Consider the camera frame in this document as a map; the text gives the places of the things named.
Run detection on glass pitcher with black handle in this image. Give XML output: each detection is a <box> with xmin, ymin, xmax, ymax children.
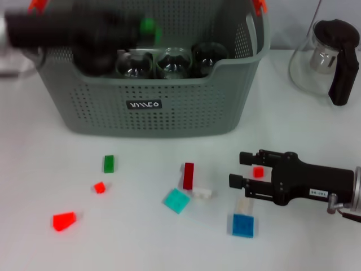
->
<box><xmin>288</xmin><ymin>19</ymin><xmax>360</xmax><ymax>107</ymax></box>

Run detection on blue square toy brick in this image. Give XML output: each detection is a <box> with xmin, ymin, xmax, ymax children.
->
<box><xmin>231</xmin><ymin>213</ymin><xmax>254</xmax><ymax>238</ymax></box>

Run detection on large red sloped brick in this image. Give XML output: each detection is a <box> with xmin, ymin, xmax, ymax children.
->
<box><xmin>52</xmin><ymin>211</ymin><xmax>77</xmax><ymax>233</ymax></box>

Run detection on left gripper cable with plug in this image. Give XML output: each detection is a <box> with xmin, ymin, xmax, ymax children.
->
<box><xmin>0</xmin><ymin>47</ymin><xmax>47</xmax><ymax>78</ymax></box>

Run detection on translucent white toy brick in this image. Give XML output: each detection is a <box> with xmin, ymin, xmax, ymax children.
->
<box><xmin>235</xmin><ymin>197</ymin><xmax>254</xmax><ymax>216</ymax></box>

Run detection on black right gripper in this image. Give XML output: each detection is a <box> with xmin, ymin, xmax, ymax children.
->
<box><xmin>229</xmin><ymin>149</ymin><xmax>355</xmax><ymax>206</ymax></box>

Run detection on grey perforated plastic storage bin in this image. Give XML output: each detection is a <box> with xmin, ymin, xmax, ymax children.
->
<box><xmin>33</xmin><ymin>0</ymin><xmax>271</xmax><ymax>139</ymax></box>

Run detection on long dark red toy brick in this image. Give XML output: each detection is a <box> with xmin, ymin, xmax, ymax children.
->
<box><xmin>182</xmin><ymin>162</ymin><xmax>195</xmax><ymax>190</ymax></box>

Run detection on teal flat square brick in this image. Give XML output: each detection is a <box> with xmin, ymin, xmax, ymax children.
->
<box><xmin>162</xmin><ymin>187</ymin><xmax>191</xmax><ymax>215</ymax></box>

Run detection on glass teacup with black sleeve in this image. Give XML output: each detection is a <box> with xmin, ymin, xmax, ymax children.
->
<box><xmin>191</xmin><ymin>42</ymin><xmax>229</xmax><ymax>77</ymax></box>
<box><xmin>115</xmin><ymin>50</ymin><xmax>155</xmax><ymax>79</ymax></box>
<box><xmin>156</xmin><ymin>47</ymin><xmax>193</xmax><ymax>80</ymax></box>

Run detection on long green toy brick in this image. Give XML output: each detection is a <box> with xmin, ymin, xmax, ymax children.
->
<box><xmin>103</xmin><ymin>154</ymin><xmax>116</xmax><ymax>173</ymax></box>

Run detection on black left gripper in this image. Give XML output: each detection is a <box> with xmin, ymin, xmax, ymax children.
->
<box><xmin>5</xmin><ymin>11</ymin><xmax>142</xmax><ymax>54</ymax></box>

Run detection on black clay teapot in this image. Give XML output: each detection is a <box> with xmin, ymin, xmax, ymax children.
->
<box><xmin>73</xmin><ymin>47</ymin><xmax>118</xmax><ymax>76</ymax></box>

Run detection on gripper cable with plug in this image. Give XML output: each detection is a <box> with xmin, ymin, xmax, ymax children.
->
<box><xmin>327</xmin><ymin>193</ymin><xmax>361</xmax><ymax>220</ymax></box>
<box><xmin>0</xmin><ymin>47</ymin><xmax>47</xmax><ymax>78</ymax></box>

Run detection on right gripper cable with plug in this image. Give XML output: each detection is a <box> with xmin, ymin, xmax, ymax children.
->
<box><xmin>327</xmin><ymin>193</ymin><xmax>361</xmax><ymax>220</ymax></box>

